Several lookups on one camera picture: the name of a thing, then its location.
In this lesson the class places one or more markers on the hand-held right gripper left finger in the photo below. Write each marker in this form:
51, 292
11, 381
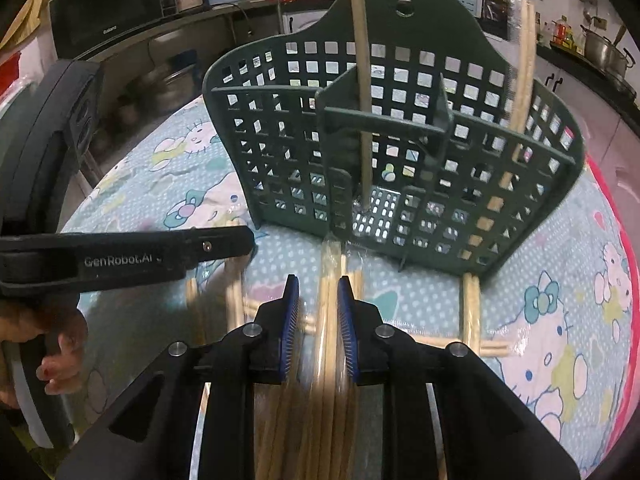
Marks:
292, 332

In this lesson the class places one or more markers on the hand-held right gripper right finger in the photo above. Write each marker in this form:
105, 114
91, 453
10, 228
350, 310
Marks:
347, 332

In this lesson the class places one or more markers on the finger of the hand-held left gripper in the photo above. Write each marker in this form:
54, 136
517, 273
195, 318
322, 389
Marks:
125, 260

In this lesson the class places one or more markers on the wooden chopstick pair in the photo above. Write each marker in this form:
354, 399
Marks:
361, 35
472, 310
192, 310
236, 290
525, 60
325, 310

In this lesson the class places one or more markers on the green plastic utensil basket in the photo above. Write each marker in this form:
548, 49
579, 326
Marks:
440, 20

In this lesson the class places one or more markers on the person's left hand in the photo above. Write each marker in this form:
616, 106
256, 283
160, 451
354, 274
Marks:
60, 340

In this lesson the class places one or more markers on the cartoon cat printed tablecloth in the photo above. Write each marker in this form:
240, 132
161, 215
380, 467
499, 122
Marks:
430, 300

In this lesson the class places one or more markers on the grey storage shelf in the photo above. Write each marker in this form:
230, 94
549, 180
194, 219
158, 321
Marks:
150, 45

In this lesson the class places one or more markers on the black microwave oven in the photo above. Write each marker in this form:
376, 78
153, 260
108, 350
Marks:
100, 10

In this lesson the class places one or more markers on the black countertop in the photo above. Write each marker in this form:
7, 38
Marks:
565, 60

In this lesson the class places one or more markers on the blue knife block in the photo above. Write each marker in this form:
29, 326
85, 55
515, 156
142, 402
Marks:
465, 2

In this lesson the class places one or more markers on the steel cooking pot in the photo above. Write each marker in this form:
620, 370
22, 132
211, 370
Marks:
605, 52

